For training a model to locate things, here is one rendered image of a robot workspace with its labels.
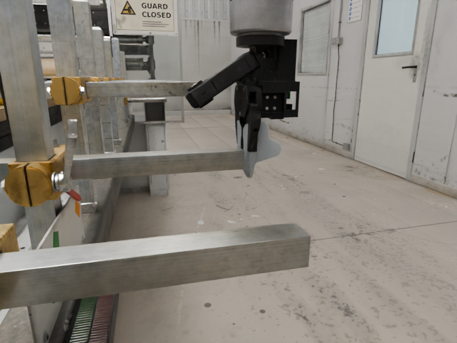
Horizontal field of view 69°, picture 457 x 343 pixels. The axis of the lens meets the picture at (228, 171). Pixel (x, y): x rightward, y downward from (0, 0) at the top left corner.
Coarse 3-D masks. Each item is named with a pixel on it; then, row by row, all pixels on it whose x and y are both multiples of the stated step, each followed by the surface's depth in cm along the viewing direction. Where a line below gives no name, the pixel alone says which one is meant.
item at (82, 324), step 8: (80, 304) 41; (88, 304) 41; (80, 312) 39; (88, 312) 39; (80, 320) 38; (88, 320) 38; (80, 328) 37; (88, 328) 37; (72, 336) 36; (80, 336) 36
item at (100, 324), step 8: (104, 296) 42; (112, 296) 42; (104, 304) 41; (96, 312) 39; (104, 312) 39; (96, 320) 38; (104, 320) 38; (96, 328) 37; (104, 328) 37; (96, 336) 36; (104, 336) 36
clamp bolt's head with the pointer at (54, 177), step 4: (52, 176) 40; (56, 176) 40; (52, 180) 40; (56, 180) 40; (52, 184) 40; (56, 184) 40; (68, 184) 40; (52, 188) 40; (56, 188) 40; (68, 192) 45; (72, 192) 48; (72, 196) 48; (76, 196) 50; (80, 200) 53
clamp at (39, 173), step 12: (60, 156) 44; (12, 168) 40; (24, 168) 39; (36, 168) 39; (48, 168) 41; (60, 168) 44; (12, 180) 38; (24, 180) 38; (36, 180) 39; (48, 180) 39; (12, 192) 39; (24, 192) 39; (36, 192) 39; (48, 192) 39; (60, 192) 43; (24, 204) 39; (36, 204) 40
